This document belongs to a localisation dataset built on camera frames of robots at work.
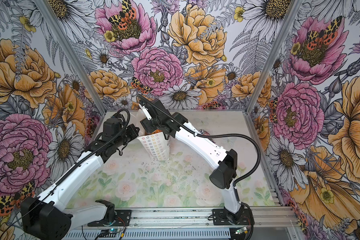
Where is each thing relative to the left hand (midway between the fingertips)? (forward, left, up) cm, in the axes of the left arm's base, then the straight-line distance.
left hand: (139, 133), depth 80 cm
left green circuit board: (-41, +13, -25) cm, 50 cm away
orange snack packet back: (-5, -10, +7) cm, 13 cm away
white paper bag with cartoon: (-5, -10, -6) cm, 13 cm away
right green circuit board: (-41, -51, -22) cm, 69 cm away
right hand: (+1, -7, +6) cm, 9 cm away
